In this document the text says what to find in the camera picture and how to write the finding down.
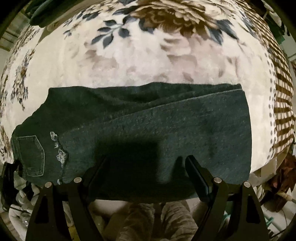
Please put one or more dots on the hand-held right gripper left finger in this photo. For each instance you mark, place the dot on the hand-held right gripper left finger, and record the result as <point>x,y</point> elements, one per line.
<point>92,179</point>

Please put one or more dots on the person's legs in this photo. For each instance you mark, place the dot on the person's legs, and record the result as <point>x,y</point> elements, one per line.
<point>157,222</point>

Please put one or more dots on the dark blue jeans pants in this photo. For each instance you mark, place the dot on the dark blue jeans pants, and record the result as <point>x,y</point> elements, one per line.
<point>161,120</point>

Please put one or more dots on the floral printed blanket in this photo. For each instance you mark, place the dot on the floral printed blanket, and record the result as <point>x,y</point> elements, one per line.
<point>143,58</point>

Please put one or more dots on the brown checkered blanket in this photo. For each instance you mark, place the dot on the brown checkered blanket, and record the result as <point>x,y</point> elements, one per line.
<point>282,92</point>

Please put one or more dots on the dark green fleece blanket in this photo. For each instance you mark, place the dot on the dark green fleece blanket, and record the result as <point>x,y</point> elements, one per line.
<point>50,12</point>

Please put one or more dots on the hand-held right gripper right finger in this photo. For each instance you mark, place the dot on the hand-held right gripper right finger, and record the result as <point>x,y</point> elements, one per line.
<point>198,179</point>

